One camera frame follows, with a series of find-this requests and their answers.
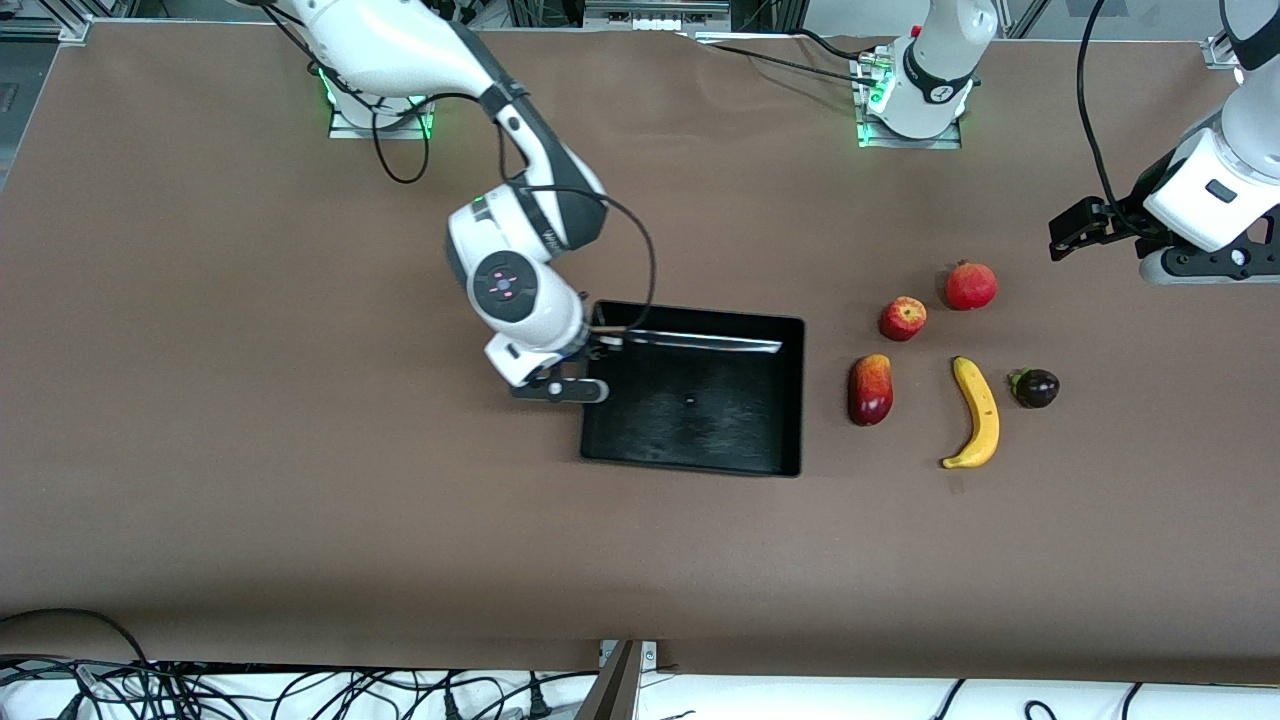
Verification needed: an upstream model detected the black plastic box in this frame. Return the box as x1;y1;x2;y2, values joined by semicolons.
578;300;806;479

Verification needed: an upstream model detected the red yellow apple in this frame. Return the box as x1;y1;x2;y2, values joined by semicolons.
879;296;928;343

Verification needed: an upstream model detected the yellow banana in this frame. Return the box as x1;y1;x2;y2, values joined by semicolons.
940;356;1001;470

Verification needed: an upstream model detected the red pomegranate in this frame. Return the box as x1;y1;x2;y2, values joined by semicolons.
945;260;999;312

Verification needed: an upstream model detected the dark purple mangosteen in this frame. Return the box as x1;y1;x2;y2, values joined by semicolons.
1010;368;1061;409

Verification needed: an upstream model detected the red yellow mango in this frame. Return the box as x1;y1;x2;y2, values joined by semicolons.
848;353;894;427

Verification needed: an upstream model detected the white power strip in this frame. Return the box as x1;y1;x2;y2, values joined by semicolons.
584;0;733;33

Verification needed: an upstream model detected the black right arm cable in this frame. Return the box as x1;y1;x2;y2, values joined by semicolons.
265;0;659;336

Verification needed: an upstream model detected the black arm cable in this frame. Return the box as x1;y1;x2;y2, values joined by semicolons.
265;0;659;336
1075;0;1138;229

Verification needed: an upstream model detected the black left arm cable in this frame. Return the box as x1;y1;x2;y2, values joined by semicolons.
1075;0;1138;229

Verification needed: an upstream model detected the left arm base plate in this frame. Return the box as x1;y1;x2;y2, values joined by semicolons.
855;45;966;151

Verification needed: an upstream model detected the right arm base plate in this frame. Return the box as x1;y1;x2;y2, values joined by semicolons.
328;65;437;141

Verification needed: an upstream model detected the metal table edge bracket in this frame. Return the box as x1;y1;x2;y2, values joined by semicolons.
575;639;660;720

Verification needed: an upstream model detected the short black base cable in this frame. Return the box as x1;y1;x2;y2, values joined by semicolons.
793;28;879;61

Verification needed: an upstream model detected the long black base cable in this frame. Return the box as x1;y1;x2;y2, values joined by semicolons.
690;35;869;79

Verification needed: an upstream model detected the arched black floor cable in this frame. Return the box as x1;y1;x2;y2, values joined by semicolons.
0;607;153;668

